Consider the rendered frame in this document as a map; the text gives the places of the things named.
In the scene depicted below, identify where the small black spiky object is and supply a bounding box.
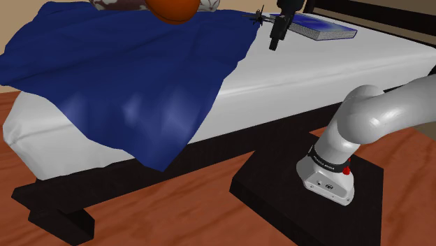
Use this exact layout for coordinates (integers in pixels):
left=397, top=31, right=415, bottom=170
left=242, top=4, right=275, bottom=27

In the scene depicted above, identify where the blue book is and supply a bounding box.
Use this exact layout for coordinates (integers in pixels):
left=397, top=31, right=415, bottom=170
left=268, top=13, right=358, bottom=42

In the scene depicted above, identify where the orange round cushion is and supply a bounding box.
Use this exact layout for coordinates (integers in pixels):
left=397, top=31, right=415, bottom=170
left=144, top=0, right=202, bottom=26

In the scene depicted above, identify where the black robot stand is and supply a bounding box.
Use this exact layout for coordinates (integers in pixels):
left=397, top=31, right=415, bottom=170
left=228, top=131, right=385, bottom=246

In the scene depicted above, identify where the blue blanket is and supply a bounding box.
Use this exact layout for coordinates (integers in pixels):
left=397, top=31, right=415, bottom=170
left=0, top=1, right=262, bottom=173

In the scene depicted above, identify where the brown white patterned pillow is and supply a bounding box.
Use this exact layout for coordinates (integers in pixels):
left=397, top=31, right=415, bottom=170
left=89, top=0, right=219, bottom=13

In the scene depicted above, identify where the white bed with black frame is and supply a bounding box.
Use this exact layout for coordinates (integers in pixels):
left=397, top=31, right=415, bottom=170
left=2, top=0, right=436, bottom=246

